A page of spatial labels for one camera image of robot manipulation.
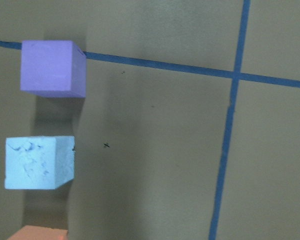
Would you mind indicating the light blue foam block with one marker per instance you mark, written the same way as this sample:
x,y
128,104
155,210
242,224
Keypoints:
x,y
39,162

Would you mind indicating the purple foam block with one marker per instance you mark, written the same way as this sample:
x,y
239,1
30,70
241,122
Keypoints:
x,y
53,69

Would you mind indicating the orange foam block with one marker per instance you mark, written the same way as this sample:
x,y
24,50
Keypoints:
x,y
31,232

